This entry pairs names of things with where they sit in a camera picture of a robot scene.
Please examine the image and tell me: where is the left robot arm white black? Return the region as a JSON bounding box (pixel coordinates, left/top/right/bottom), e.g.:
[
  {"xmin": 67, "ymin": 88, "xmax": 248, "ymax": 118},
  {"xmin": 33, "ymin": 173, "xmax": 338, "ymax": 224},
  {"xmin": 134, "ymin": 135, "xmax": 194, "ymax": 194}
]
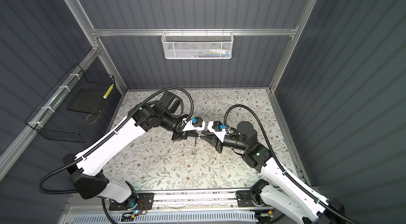
[{"xmin": 64, "ymin": 90, "xmax": 205, "ymax": 207}]

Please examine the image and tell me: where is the floral table mat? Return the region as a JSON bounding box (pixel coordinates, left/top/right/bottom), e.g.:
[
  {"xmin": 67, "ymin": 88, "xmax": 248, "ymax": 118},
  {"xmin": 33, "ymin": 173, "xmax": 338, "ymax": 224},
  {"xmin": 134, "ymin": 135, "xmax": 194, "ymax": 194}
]
[{"xmin": 103, "ymin": 89, "xmax": 301, "ymax": 191}]

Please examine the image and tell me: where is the white wire mesh basket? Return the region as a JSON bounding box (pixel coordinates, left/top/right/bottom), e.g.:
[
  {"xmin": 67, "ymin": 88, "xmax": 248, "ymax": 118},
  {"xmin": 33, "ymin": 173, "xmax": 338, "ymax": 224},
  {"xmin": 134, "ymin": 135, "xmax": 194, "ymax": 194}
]
[{"xmin": 161, "ymin": 32, "xmax": 234, "ymax": 60}]

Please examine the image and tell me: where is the yellow marker in basket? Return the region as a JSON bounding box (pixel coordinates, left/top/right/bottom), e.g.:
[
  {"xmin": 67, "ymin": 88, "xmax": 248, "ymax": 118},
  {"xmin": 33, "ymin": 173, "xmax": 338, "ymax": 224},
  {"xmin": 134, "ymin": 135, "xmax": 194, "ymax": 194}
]
[{"xmin": 103, "ymin": 83, "xmax": 115, "ymax": 99}]

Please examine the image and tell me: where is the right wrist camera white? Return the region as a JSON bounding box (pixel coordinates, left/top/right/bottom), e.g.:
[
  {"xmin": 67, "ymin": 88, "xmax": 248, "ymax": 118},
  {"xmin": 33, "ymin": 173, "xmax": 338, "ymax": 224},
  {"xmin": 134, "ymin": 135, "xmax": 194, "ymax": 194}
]
[{"xmin": 207, "ymin": 121, "xmax": 227, "ymax": 143}]

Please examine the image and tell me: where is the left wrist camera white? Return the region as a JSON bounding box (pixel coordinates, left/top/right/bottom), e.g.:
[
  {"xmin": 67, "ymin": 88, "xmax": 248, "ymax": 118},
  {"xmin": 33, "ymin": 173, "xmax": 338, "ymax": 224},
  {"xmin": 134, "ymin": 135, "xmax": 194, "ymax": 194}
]
[{"xmin": 182, "ymin": 117, "xmax": 206, "ymax": 132}]

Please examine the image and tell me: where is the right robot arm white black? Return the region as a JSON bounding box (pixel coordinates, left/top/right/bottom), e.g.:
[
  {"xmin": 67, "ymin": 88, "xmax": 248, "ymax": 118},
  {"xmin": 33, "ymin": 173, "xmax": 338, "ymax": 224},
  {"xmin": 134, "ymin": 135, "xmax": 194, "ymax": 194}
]
[{"xmin": 201, "ymin": 121, "xmax": 345, "ymax": 224}]

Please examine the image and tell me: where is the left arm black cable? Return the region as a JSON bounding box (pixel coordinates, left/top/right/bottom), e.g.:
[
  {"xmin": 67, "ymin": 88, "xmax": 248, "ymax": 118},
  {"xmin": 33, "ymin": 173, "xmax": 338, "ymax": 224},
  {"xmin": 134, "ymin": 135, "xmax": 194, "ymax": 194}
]
[{"xmin": 36, "ymin": 87, "xmax": 195, "ymax": 224}]

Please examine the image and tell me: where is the black wire basket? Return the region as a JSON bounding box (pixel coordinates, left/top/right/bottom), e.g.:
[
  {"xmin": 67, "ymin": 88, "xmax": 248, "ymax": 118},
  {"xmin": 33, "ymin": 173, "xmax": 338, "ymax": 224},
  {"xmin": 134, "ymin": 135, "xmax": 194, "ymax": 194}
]
[{"xmin": 25, "ymin": 65, "xmax": 115, "ymax": 143}]

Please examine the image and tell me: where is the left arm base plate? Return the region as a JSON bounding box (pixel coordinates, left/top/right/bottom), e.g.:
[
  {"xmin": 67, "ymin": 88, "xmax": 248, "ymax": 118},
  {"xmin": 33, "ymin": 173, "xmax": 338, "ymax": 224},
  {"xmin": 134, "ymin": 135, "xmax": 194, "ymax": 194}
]
[{"xmin": 108, "ymin": 193, "xmax": 155, "ymax": 213}]

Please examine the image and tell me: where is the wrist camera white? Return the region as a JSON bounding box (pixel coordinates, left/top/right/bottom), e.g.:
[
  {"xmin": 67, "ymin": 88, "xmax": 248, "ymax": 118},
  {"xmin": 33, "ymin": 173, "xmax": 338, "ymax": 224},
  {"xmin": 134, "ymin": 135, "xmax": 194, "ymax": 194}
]
[
  {"xmin": 182, "ymin": 117, "xmax": 206, "ymax": 132},
  {"xmin": 207, "ymin": 121, "xmax": 227, "ymax": 143}
]

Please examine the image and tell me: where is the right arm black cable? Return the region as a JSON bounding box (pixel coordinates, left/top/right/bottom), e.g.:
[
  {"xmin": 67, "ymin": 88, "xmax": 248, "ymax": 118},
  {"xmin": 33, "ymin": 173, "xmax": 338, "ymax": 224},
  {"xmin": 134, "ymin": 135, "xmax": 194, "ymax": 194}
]
[{"xmin": 223, "ymin": 104, "xmax": 359, "ymax": 224}]

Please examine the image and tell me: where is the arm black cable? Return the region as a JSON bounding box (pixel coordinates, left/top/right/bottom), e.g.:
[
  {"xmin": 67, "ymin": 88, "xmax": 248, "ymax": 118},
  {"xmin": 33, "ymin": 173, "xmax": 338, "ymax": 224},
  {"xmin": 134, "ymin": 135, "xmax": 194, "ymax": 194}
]
[
  {"xmin": 223, "ymin": 104, "xmax": 359, "ymax": 224},
  {"xmin": 36, "ymin": 87, "xmax": 195, "ymax": 224}
]

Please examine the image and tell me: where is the aluminium mounting rail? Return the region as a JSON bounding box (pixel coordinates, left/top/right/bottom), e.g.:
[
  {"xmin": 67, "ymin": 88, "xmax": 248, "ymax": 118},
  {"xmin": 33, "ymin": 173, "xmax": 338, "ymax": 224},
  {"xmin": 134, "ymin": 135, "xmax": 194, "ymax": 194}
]
[{"xmin": 63, "ymin": 188, "xmax": 249, "ymax": 214}]

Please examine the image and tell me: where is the black pad in basket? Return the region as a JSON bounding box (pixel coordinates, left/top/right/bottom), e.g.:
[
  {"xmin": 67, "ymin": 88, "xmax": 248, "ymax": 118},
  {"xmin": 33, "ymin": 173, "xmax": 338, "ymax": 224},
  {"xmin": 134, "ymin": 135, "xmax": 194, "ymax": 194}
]
[{"xmin": 66, "ymin": 89, "xmax": 107, "ymax": 115}]

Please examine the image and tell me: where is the white slotted cable duct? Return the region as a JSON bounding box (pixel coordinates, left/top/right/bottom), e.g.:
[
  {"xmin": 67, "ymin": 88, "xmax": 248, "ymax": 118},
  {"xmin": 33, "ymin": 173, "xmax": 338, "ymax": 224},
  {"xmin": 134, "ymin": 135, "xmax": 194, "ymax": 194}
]
[{"xmin": 71, "ymin": 211, "xmax": 258, "ymax": 224}]

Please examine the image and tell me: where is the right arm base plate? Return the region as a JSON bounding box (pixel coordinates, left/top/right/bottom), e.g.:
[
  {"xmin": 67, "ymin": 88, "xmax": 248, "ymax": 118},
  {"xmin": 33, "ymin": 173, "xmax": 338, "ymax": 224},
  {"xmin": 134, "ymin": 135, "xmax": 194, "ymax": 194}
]
[{"xmin": 235, "ymin": 190, "xmax": 273, "ymax": 208}]

